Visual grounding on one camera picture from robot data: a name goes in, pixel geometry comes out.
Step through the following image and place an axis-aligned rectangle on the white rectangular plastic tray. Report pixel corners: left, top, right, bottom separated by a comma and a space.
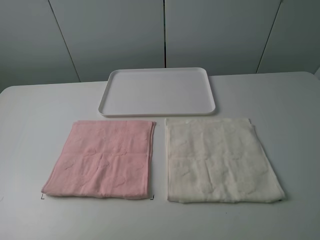
98, 67, 216, 117

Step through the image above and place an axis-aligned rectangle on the white towel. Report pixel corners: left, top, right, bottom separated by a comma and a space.
165, 118, 286, 203

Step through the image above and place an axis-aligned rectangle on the pink towel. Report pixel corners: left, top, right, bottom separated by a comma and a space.
41, 120, 156, 200

